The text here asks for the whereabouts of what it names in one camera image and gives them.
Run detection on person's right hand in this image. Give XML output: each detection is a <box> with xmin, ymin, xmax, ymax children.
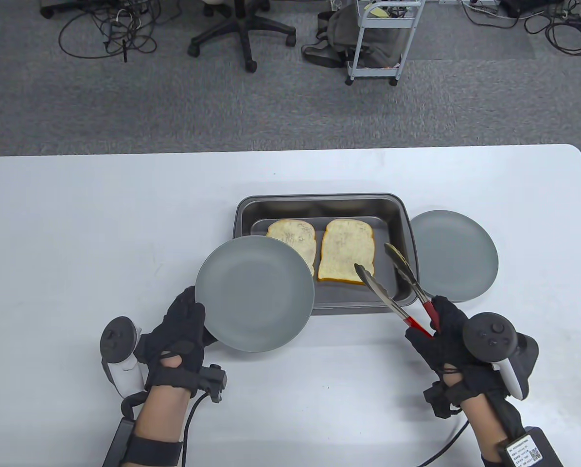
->
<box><xmin>405</xmin><ymin>295</ymin><xmax>502</xmax><ymax>397</ymax></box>

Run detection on person's left hand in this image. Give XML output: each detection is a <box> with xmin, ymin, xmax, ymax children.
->
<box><xmin>135</xmin><ymin>286</ymin><xmax>219</xmax><ymax>397</ymax></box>

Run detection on grey round plate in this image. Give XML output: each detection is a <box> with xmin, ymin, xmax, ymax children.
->
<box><xmin>195</xmin><ymin>236</ymin><xmax>316</xmax><ymax>353</ymax></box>
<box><xmin>409</xmin><ymin>210</ymin><xmax>499</xmax><ymax>303</ymax></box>

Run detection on red-handled kitchen tongs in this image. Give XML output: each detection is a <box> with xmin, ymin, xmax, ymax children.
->
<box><xmin>353</xmin><ymin>243</ymin><xmax>441</xmax><ymax>337</ymax></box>

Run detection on dark metal baking tray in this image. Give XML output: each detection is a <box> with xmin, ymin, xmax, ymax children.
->
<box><xmin>233</xmin><ymin>193</ymin><xmax>420</xmax><ymax>316</ymax></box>

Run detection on toast slice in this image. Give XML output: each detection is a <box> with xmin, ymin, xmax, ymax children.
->
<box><xmin>317</xmin><ymin>218</ymin><xmax>377</xmax><ymax>285</ymax></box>
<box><xmin>265</xmin><ymin>219</ymin><xmax>317</xmax><ymax>278</ymax></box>

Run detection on black right forearm sensor box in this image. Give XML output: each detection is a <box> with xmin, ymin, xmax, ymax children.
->
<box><xmin>497</xmin><ymin>426</ymin><xmax>563</xmax><ymax>467</ymax></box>

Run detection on person's left forearm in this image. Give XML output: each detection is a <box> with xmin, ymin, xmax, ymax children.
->
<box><xmin>120</xmin><ymin>384</ymin><xmax>194</xmax><ymax>467</ymax></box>

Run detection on black left forearm sensor box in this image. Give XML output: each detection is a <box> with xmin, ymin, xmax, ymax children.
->
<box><xmin>102</xmin><ymin>417</ymin><xmax>184</xmax><ymax>467</ymax></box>

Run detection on right hand tracking controller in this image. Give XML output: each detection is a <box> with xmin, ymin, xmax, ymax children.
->
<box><xmin>463</xmin><ymin>312</ymin><xmax>539</xmax><ymax>401</ymax></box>

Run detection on hand tracking controller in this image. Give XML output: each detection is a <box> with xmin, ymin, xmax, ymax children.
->
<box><xmin>100</xmin><ymin>317</ymin><xmax>147</xmax><ymax>397</ymax></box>
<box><xmin>463</xmin><ymin>312</ymin><xmax>539</xmax><ymax>401</ymax></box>

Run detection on left hand tracking controller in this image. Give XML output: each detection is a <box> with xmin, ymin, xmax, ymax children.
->
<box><xmin>100</xmin><ymin>317</ymin><xmax>147</xmax><ymax>397</ymax></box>

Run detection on white wheeled cart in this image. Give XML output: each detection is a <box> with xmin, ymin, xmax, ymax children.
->
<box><xmin>345</xmin><ymin>0</ymin><xmax>426</xmax><ymax>87</ymax></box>

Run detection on black office chair base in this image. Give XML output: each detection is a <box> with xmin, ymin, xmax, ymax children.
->
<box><xmin>188</xmin><ymin>0</ymin><xmax>297</xmax><ymax>73</ymax></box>

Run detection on grey backpack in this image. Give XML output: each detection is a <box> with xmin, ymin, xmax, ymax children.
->
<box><xmin>301</xmin><ymin>7</ymin><xmax>403</xmax><ymax>69</ymax></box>

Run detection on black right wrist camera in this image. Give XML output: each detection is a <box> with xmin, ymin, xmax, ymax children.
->
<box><xmin>423</xmin><ymin>381</ymin><xmax>463</xmax><ymax>419</ymax></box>

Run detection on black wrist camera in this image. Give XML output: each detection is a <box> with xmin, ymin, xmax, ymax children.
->
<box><xmin>423</xmin><ymin>381</ymin><xmax>463</xmax><ymax>419</ymax></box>
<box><xmin>192</xmin><ymin>364</ymin><xmax>229</xmax><ymax>403</ymax></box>

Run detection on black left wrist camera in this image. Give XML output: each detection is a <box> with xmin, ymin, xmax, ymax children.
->
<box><xmin>192</xmin><ymin>364</ymin><xmax>229</xmax><ymax>403</ymax></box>

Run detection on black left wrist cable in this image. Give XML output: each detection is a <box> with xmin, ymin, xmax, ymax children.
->
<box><xmin>182</xmin><ymin>392</ymin><xmax>208</xmax><ymax>467</ymax></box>

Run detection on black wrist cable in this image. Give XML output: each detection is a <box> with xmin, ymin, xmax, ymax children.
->
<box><xmin>182</xmin><ymin>392</ymin><xmax>208</xmax><ymax>467</ymax></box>
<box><xmin>417</xmin><ymin>421</ymin><xmax>470</xmax><ymax>467</ymax></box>

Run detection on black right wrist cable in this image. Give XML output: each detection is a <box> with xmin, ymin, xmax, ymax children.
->
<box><xmin>417</xmin><ymin>421</ymin><xmax>470</xmax><ymax>467</ymax></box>

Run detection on black floor cable tangle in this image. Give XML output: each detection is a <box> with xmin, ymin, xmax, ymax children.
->
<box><xmin>58</xmin><ymin>0</ymin><xmax>162</xmax><ymax>63</ymax></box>
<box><xmin>460</xmin><ymin>0</ymin><xmax>581</xmax><ymax>56</ymax></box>

